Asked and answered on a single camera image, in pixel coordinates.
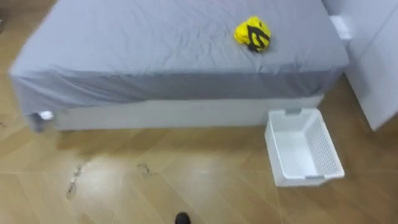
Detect white plastic laundry basket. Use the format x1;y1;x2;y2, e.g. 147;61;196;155
264;107;346;188

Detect white cabinet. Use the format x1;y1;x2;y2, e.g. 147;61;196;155
322;0;398;132

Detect robot legs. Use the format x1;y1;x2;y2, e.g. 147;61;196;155
174;212;192;224

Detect yellow and black crumpled garment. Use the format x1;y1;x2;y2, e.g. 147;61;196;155
233;16;272;53

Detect grey bed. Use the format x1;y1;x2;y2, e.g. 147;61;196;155
8;0;350;134

